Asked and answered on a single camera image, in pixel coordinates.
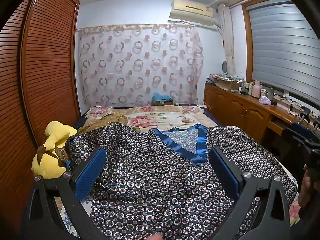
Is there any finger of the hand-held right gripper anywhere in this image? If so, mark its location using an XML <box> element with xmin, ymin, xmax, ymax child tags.
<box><xmin>282</xmin><ymin>122</ymin><xmax>310</xmax><ymax>153</ymax></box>

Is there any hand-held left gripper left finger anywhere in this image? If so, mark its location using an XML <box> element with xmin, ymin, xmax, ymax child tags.
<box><xmin>21</xmin><ymin>147</ymin><xmax>108</xmax><ymax>240</ymax></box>

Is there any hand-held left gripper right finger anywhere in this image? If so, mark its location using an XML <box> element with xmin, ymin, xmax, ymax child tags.
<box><xmin>209</xmin><ymin>146</ymin><xmax>292</xmax><ymax>240</ymax></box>

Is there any navy circle-patterned satin top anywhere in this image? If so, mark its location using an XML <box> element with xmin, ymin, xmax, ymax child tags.
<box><xmin>65</xmin><ymin>122</ymin><xmax>298</xmax><ymax>240</ymax></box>

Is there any person's right hand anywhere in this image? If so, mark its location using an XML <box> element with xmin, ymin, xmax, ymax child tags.
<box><xmin>298</xmin><ymin>164</ymin><xmax>320</xmax><ymax>217</ymax></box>

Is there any yellow plush toy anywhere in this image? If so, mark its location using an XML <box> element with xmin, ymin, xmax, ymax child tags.
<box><xmin>32</xmin><ymin>121</ymin><xmax>78</xmax><ymax>180</ymax></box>

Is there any wooden sideboard cabinet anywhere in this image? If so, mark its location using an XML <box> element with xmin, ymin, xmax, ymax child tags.
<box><xmin>204</xmin><ymin>82</ymin><xmax>320</xmax><ymax>143</ymax></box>

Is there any pink thermos jug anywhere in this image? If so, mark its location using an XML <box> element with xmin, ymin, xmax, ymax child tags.
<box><xmin>251</xmin><ymin>80</ymin><xmax>262</xmax><ymax>98</ymax></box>

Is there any yellow patterned garment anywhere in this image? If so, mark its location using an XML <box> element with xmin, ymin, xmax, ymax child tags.
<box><xmin>55</xmin><ymin>113</ymin><xmax>128</xmax><ymax>160</ymax></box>

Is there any group of small bottles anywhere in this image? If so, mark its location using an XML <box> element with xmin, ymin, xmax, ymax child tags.
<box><xmin>239</xmin><ymin>80</ymin><xmax>252</xmax><ymax>96</ymax></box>

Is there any cardboard box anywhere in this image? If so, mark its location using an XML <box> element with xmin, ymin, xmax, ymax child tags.
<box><xmin>215</xmin><ymin>78</ymin><xmax>242</xmax><ymax>92</ymax></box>

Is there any pink floral blanket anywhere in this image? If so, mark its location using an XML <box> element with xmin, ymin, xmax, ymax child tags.
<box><xmin>84</xmin><ymin>105</ymin><xmax>222</xmax><ymax>133</ymax></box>

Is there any grey window blind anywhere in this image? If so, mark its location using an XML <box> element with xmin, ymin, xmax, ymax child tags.
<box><xmin>246</xmin><ymin>0</ymin><xmax>320</xmax><ymax>108</ymax></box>

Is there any small desk fan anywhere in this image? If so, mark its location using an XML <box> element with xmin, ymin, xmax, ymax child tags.
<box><xmin>222</xmin><ymin>61</ymin><xmax>232</xmax><ymax>79</ymax></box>

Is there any blue cloth bundle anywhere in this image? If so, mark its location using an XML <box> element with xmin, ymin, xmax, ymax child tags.
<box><xmin>152</xmin><ymin>92</ymin><xmax>173</xmax><ymax>105</ymax></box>

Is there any cream tied curtain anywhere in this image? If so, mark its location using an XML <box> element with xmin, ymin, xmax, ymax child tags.
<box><xmin>217</xmin><ymin>4</ymin><xmax>237</xmax><ymax>77</ymax></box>

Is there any wooden louvered wardrobe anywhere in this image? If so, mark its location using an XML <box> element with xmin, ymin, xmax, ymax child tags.
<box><xmin>0</xmin><ymin>0</ymin><xmax>81</xmax><ymax>205</ymax></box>

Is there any wooden window frame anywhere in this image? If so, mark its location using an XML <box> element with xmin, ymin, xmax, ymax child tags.
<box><xmin>241</xmin><ymin>0</ymin><xmax>253</xmax><ymax>83</ymax></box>

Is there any sheer ring-patterned curtain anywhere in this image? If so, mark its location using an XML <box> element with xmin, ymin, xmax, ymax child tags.
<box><xmin>76</xmin><ymin>24</ymin><xmax>204</xmax><ymax>107</ymax></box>

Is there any beige wall air conditioner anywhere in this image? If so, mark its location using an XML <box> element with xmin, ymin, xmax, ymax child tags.
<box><xmin>169</xmin><ymin>0</ymin><xmax>217</xmax><ymax>28</ymax></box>

